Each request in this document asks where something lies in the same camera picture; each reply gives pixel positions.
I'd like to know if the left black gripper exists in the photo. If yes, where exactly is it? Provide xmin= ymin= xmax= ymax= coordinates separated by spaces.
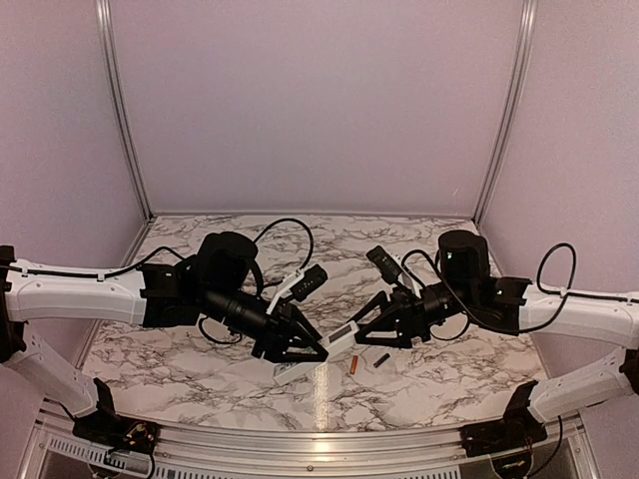
xmin=202 ymin=283 xmax=330 ymax=363

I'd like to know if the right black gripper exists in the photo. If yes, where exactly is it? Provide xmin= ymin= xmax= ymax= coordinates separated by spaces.
xmin=348 ymin=280 xmax=475 ymax=349

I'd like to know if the dark blue AAA battery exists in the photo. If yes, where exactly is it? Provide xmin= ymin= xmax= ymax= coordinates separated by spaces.
xmin=373 ymin=353 xmax=390 ymax=368

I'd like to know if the white remote control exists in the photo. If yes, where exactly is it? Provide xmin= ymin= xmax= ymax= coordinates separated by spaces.
xmin=273 ymin=321 xmax=359 ymax=385

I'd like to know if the orange AAA battery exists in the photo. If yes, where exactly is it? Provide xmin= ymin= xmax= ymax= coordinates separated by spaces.
xmin=349 ymin=356 xmax=358 ymax=375

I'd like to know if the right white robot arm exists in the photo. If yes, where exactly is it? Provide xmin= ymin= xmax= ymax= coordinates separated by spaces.
xmin=351 ymin=230 xmax=638 ymax=447

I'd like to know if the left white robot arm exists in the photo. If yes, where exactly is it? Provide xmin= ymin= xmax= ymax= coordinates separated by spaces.
xmin=1 ymin=232 xmax=328 ymax=444

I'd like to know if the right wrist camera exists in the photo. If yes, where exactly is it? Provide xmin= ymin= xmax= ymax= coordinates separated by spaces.
xmin=366 ymin=245 xmax=418 ymax=295

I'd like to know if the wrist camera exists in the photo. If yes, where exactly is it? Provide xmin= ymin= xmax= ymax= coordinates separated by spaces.
xmin=366 ymin=245 xmax=418 ymax=295
xmin=267 ymin=264 xmax=328 ymax=315

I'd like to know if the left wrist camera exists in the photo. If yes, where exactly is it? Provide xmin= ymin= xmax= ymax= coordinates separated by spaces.
xmin=267 ymin=264 xmax=328 ymax=315

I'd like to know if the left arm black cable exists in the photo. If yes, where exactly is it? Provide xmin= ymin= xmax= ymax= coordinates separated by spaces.
xmin=99 ymin=217 xmax=315 ymax=345

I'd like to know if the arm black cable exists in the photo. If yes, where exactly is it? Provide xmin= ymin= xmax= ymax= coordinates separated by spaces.
xmin=401 ymin=242 xmax=578 ymax=345
xmin=99 ymin=217 xmax=315 ymax=345

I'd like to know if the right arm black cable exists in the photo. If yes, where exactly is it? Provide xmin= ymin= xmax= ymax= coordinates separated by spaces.
xmin=401 ymin=242 xmax=578 ymax=345

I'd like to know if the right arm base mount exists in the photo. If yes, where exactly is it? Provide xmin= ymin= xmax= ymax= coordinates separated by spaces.
xmin=460 ymin=380 xmax=547 ymax=457

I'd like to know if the front aluminium rail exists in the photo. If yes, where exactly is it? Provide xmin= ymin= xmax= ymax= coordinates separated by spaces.
xmin=17 ymin=400 xmax=601 ymax=478

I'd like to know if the right aluminium frame post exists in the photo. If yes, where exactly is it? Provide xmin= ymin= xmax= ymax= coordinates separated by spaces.
xmin=472 ymin=0 xmax=538 ymax=229

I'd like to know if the aluminium frame post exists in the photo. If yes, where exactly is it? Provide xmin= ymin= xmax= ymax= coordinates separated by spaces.
xmin=472 ymin=0 xmax=538 ymax=229
xmin=95 ymin=0 xmax=154 ymax=223

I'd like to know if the left aluminium frame post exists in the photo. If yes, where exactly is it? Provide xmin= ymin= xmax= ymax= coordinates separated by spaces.
xmin=95 ymin=0 xmax=154 ymax=223

